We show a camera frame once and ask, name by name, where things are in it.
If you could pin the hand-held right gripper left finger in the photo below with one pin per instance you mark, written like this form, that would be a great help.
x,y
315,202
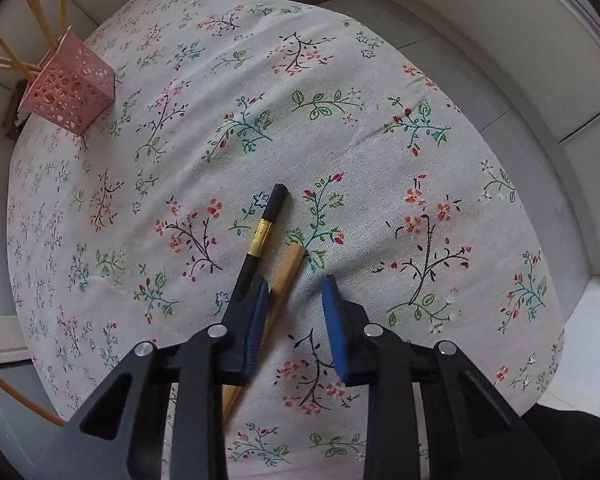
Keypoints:
x,y
257,320

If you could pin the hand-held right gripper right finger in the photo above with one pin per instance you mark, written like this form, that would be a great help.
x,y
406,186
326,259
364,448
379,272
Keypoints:
x,y
335,320

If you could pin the single bamboo chopstick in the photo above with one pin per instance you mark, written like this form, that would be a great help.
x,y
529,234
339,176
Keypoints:
x,y
287,272
30,406

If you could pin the black chopstick with gold band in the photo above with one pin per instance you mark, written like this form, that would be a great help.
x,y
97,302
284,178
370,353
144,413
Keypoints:
x,y
272,205

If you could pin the pink perforated utensil holder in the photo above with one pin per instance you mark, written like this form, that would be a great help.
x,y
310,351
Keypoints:
x,y
65,90

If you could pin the group of wooden chopsticks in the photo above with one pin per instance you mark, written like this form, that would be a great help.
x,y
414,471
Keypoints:
x,y
40,10

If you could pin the floral tablecloth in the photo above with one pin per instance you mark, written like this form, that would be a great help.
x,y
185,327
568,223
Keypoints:
x,y
330,135

